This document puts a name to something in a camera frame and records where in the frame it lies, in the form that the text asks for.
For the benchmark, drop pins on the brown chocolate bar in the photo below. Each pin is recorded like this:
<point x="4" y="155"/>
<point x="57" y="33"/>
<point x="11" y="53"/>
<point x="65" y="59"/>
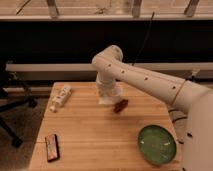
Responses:
<point x="120" y="105"/>

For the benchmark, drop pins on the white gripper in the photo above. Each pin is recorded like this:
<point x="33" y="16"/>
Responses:
<point x="108" y="89"/>

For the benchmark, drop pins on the dark snack bar packet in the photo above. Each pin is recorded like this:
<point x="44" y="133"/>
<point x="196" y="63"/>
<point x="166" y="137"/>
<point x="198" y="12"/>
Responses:
<point x="52" y="147"/>

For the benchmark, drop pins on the white ceramic cup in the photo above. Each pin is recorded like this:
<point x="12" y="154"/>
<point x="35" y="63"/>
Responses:
<point x="110" y="97"/>

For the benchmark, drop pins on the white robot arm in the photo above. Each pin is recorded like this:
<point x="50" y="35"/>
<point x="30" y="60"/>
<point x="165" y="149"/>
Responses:
<point x="191" y="98"/>

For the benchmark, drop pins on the green plate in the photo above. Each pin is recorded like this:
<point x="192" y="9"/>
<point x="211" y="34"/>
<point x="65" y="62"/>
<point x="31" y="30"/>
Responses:
<point x="156" y="144"/>

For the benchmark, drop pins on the white window rail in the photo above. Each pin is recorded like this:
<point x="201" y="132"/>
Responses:
<point x="85" y="72"/>

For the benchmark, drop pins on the black office chair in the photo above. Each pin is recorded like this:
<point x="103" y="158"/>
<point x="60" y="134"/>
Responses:
<point x="29" y="99"/>

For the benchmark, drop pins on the white tube bottle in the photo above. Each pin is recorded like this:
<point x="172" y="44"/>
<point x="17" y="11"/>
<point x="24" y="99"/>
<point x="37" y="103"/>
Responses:
<point x="60" y="99"/>

